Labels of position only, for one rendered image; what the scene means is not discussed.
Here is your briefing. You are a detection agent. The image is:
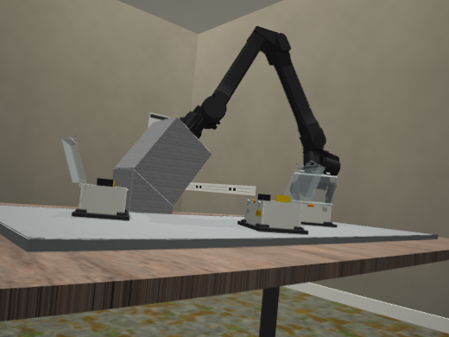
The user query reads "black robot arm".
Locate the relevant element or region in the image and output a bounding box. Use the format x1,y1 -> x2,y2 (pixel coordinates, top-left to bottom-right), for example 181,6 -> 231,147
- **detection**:
180,26 -> 340,175

